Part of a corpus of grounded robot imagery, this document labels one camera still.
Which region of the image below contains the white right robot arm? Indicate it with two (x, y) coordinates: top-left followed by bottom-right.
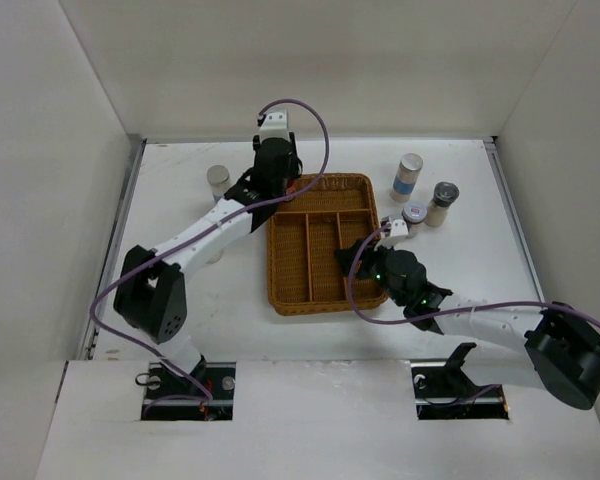
(335, 241), (600, 410)

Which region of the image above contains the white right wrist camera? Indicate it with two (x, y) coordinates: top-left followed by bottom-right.
(379, 216), (409, 248)

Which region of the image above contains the silver lid blue label bottle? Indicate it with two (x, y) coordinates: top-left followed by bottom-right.
(390, 153), (423, 203)

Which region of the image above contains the metal table edge rail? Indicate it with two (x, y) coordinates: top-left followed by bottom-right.
(78, 134), (146, 360)

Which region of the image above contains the grey lid salt grinder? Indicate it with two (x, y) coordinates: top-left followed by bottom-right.
(424, 182), (460, 228)

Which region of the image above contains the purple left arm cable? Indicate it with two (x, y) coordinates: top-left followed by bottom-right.
(88, 98), (330, 419)

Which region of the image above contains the silver lid white spice bottle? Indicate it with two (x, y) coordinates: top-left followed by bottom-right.
(206, 165), (231, 202)

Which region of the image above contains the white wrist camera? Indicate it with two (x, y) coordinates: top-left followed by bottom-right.
(258, 108), (290, 141)
(379, 216), (409, 248)

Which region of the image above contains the small jar red label right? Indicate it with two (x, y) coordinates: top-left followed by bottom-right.
(402, 200), (428, 238)

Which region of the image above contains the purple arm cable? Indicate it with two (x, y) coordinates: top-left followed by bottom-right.
(344, 224), (600, 374)
(88, 98), (330, 419)

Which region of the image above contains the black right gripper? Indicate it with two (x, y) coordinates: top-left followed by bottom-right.
(334, 236), (407, 307)

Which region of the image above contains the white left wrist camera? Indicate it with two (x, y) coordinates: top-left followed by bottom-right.
(258, 108), (290, 141)

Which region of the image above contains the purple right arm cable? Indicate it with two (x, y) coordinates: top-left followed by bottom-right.
(344, 224), (600, 374)

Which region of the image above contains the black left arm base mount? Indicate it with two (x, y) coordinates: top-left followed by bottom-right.
(135, 359), (237, 422)

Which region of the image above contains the brown wicker divided basket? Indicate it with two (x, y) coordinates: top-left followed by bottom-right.
(267, 173), (379, 316)

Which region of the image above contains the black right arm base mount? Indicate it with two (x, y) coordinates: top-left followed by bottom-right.
(411, 342), (509, 421)

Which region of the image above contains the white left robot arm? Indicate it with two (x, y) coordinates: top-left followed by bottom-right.
(113, 132), (302, 399)

